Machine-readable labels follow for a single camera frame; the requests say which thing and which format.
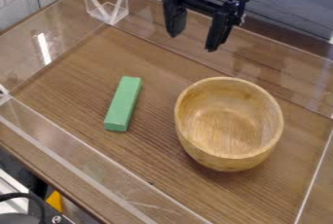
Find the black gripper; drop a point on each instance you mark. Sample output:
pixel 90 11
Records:
pixel 175 16

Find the green rectangular block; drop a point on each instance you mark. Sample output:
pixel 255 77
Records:
pixel 123 103

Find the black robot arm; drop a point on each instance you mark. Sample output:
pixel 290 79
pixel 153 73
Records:
pixel 226 12

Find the light wooden bowl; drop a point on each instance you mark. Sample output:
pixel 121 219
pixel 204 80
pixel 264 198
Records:
pixel 228 123

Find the black device with knob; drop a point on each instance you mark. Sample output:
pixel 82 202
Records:
pixel 53 217

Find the clear acrylic corner bracket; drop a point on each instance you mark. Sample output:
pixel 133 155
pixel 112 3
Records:
pixel 107 12

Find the clear acrylic enclosure walls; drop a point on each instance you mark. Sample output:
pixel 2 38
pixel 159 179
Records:
pixel 131 177

